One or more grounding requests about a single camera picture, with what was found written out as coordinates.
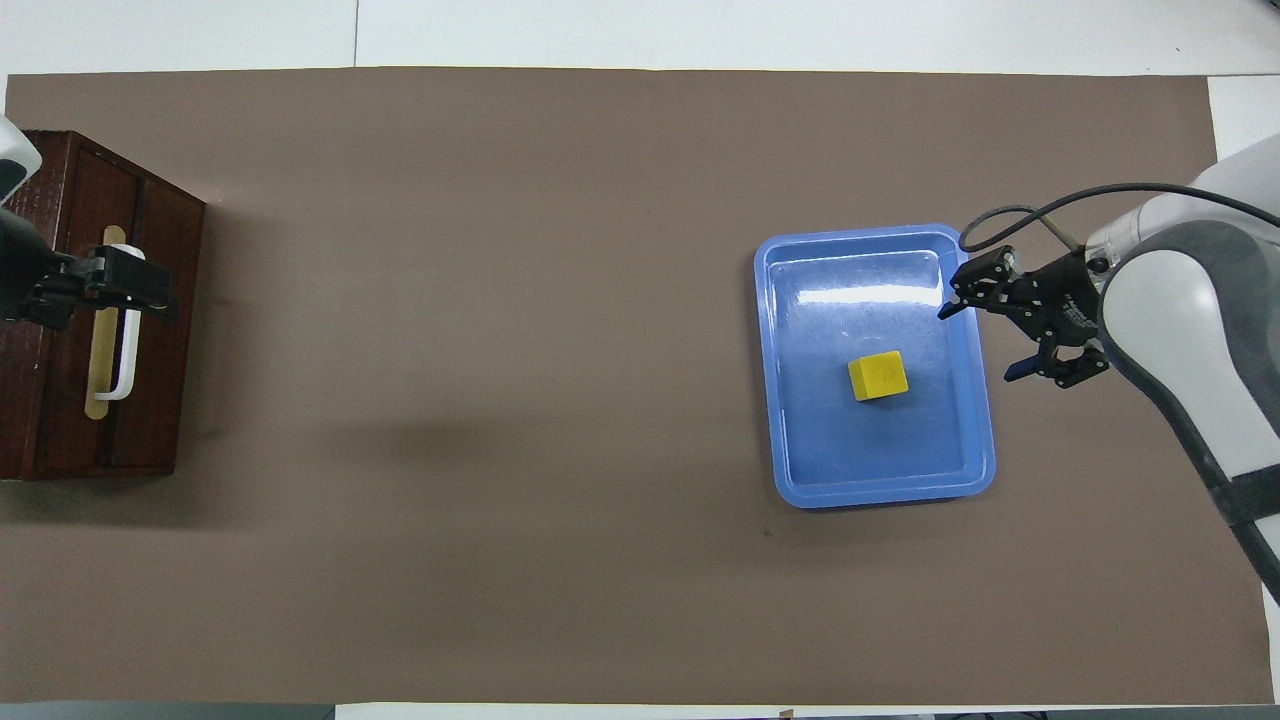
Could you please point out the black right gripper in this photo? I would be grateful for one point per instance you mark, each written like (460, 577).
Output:
(1060, 300)

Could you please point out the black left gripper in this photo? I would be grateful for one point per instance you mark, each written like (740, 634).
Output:
(30, 275)

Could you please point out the yellow cube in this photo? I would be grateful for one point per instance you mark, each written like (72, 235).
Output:
(880, 375)

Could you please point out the wooden drawer with dark front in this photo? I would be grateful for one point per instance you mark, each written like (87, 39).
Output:
(75, 440)

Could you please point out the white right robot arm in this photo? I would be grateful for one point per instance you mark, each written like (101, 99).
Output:
(1200, 330)

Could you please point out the dark wooden drawer cabinet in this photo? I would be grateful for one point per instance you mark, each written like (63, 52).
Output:
(170, 400)

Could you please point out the blue plastic tray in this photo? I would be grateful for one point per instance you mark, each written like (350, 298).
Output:
(830, 440)

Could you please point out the brown table mat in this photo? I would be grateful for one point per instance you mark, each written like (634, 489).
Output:
(500, 400)

